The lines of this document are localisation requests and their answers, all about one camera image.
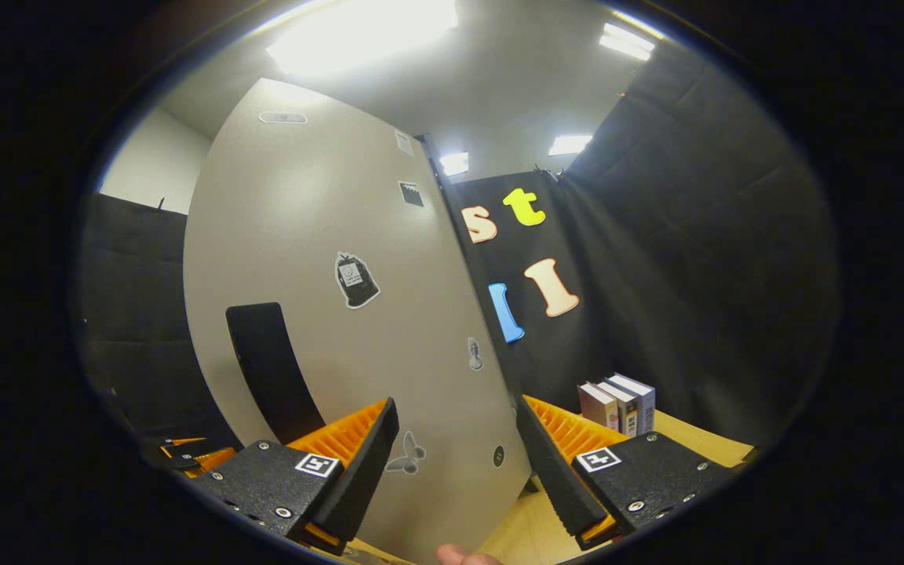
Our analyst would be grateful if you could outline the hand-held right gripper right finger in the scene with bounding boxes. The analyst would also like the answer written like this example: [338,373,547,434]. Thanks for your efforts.
[515,395,743,552]

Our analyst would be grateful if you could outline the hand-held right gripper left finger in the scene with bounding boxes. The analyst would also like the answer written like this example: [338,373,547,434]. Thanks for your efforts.
[193,396,402,555]

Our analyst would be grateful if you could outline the black cabinet door handle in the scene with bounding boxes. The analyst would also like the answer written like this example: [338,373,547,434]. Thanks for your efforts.
[225,301,326,445]

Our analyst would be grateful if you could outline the pink brown book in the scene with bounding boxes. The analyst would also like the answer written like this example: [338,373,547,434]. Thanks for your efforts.
[577,381,620,432]

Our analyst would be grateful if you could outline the grey book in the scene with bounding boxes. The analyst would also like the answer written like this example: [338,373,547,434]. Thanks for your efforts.
[596,378,640,437]

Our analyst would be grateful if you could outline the black backdrop cloth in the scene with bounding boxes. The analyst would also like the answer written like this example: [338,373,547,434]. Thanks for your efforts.
[75,39,841,472]

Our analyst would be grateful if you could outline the grey cabinet door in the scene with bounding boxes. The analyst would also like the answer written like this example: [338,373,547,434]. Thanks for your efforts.
[184,78,536,565]

